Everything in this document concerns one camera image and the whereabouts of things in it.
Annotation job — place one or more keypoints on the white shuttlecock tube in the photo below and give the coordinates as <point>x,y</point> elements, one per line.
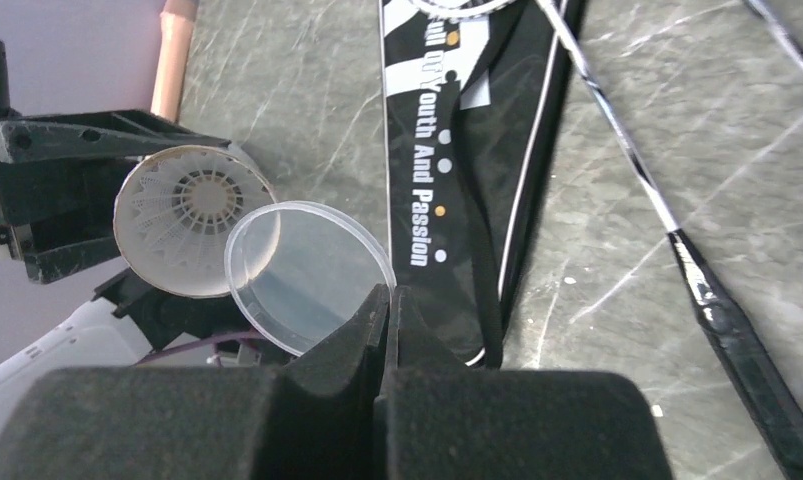
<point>196,218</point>

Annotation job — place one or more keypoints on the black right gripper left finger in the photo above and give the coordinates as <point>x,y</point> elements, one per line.
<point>309,419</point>

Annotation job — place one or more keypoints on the white shuttlecock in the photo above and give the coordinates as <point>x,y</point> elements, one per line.
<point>189,215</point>

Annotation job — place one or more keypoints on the black racket cover bag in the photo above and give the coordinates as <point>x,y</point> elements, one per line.
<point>472,109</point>

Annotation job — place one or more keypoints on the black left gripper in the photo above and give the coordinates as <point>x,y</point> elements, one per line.
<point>59,176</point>

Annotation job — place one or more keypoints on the clear plastic tube lid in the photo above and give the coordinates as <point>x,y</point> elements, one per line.
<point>299,270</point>

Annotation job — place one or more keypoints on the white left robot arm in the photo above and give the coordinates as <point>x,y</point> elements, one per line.
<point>126,320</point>

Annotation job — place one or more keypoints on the white badminton racket front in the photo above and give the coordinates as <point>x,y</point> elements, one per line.
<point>671,247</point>

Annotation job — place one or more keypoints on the beige wooden rolling pin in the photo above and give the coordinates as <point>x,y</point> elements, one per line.
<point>177,21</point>

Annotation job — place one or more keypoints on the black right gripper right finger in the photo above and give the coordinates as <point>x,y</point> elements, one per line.
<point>436,418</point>

